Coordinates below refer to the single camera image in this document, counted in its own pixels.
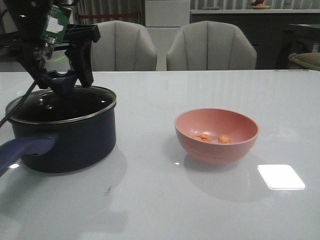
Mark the white cabinet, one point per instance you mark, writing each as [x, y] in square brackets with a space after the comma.
[167, 13]

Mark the green circuit board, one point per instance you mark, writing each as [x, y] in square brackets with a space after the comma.
[56, 24]

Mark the left beige upholstered chair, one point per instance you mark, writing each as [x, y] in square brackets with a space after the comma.
[123, 46]

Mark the grey counter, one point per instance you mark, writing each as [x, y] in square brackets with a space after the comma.
[263, 27]

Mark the glass lid blue knob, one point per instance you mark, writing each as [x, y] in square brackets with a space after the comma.
[63, 101]

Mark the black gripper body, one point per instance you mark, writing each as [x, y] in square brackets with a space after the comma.
[29, 17]

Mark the pink plastic bowl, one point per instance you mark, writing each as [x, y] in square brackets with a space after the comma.
[233, 133]

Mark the right beige upholstered chair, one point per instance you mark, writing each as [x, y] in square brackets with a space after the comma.
[210, 46]

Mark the orange ham slice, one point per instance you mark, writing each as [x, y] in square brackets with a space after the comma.
[204, 137]

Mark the fruit plate on counter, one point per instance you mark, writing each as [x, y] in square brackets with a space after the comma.
[259, 5]

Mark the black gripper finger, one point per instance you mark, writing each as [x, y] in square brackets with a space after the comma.
[30, 60]
[79, 55]

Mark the beige upholstered chair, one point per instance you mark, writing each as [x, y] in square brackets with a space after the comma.
[210, 46]
[123, 46]

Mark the beige cushion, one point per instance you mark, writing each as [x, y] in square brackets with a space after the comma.
[309, 60]

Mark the dark blue saucepan purple handle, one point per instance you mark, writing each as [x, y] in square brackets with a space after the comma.
[59, 148]

